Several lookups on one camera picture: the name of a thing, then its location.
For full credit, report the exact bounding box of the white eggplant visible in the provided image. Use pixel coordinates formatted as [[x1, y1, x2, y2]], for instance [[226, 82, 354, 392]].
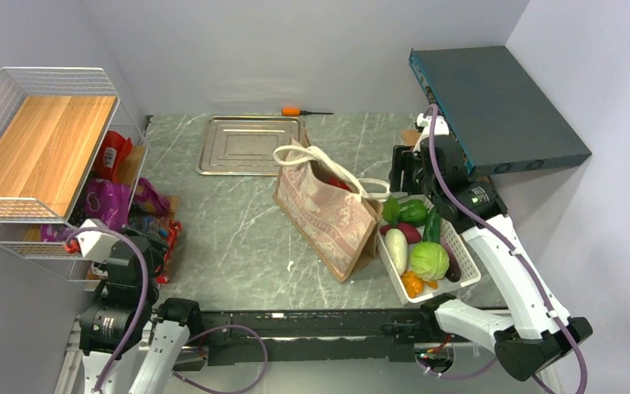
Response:
[[385, 228, 408, 277]]

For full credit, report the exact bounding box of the green leafy vegetable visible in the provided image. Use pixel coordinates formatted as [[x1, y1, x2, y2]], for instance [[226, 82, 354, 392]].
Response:
[[382, 196, 400, 227]]

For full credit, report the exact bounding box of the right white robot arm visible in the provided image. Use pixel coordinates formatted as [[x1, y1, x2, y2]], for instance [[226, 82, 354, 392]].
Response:
[[390, 104, 593, 393]]

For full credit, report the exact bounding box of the dark green cucumber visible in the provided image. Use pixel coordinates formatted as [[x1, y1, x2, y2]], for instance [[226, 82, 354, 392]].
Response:
[[422, 207, 442, 244]]

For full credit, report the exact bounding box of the blue grey network switch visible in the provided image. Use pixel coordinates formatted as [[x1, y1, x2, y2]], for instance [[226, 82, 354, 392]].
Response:
[[409, 46, 591, 176]]

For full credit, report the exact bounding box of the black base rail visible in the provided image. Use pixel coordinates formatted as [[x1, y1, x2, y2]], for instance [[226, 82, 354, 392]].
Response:
[[175, 308, 468, 372]]

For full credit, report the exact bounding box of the purple eggplant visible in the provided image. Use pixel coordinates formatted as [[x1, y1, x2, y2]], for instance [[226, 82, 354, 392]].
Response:
[[441, 239, 462, 282]]

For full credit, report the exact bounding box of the orange ginger root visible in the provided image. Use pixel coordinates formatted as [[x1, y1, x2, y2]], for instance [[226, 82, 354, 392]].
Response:
[[400, 271, 438, 298]]

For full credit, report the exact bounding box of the green cabbage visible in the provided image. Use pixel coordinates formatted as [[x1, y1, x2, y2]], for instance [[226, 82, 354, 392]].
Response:
[[409, 241, 449, 281]]

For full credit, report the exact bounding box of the colourful snack pack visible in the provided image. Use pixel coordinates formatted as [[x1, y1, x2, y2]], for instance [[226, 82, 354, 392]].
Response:
[[129, 215, 183, 285]]

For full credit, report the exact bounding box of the magenta sweet potato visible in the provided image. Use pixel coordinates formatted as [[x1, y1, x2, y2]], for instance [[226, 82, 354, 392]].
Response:
[[380, 222, 422, 245]]

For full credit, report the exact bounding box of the wooden board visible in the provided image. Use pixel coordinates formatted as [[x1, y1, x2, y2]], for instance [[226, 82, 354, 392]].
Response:
[[399, 127, 509, 218]]

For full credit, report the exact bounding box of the silver metal tray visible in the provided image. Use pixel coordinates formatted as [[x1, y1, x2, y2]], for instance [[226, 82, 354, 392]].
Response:
[[196, 116, 305, 176]]

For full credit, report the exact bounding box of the purple snack bag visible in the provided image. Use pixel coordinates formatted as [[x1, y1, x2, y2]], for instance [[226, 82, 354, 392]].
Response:
[[39, 178, 130, 242], [131, 177, 171, 217]]

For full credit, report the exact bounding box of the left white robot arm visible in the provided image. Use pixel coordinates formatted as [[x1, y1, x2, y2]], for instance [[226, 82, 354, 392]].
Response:
[[65, 219, 204, 393]]

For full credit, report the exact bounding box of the small red snack bag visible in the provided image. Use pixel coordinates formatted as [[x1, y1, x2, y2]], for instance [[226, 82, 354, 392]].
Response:
[[93, 130, 133, 183]]

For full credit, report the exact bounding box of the orange handle screwdriver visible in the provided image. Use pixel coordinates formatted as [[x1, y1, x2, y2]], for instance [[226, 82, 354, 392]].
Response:
[[281, 108, 332, 117]]

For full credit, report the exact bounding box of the burlap grocery bag pink print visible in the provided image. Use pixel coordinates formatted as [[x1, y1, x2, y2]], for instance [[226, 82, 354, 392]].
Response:
[[272, 141, 390, 283]]

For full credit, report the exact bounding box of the white perforated plastic basket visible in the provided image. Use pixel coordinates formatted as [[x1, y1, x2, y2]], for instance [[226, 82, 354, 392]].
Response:
[[377, 196, 482, 306]]

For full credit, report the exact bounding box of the red candy bag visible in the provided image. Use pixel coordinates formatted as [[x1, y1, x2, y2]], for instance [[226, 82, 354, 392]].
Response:
[[327, 176, 351, 192]]

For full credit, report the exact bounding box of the white wire shelf rack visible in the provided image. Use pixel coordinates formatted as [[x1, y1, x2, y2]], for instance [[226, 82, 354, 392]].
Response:
[[0, 66, 180, 291]]

